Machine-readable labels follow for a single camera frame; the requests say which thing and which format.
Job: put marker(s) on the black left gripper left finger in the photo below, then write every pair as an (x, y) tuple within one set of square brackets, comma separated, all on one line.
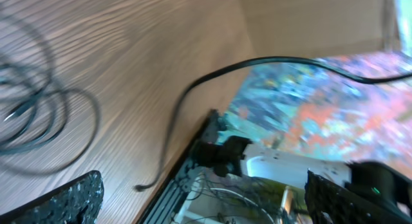
[(78, 202)]

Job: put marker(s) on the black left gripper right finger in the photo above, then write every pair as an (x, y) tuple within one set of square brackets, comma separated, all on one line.
[(329, 203)]

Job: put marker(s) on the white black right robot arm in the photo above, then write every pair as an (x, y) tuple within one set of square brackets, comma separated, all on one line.
[(373, 181)]

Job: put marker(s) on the colourful patterned floor mat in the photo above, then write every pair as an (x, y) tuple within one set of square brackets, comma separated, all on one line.
[(309, 111)]

